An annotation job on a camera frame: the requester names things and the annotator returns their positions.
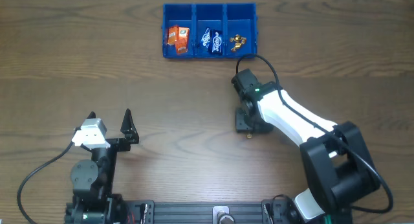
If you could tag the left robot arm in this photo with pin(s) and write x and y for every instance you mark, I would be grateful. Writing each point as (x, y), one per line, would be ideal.
(84, 176)

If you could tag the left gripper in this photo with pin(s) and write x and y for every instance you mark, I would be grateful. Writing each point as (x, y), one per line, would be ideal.
(119, 145)

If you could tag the mounting rail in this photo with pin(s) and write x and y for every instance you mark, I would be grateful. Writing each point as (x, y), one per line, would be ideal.
(187, 212)

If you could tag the orange candy box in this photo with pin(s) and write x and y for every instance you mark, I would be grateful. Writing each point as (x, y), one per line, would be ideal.
(181, 47)
(183, 32)
(172, 34)

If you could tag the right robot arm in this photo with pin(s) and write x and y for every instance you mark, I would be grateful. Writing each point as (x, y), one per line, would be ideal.
(284, 114)

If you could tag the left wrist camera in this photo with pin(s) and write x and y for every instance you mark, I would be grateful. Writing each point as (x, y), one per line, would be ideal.
(90, 133)

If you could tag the blue candy pack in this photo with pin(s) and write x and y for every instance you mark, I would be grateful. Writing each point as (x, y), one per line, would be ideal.
(216, 42)
(205, 38)

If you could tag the blue tray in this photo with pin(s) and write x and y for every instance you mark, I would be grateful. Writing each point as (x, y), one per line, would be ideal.
(210, 13)

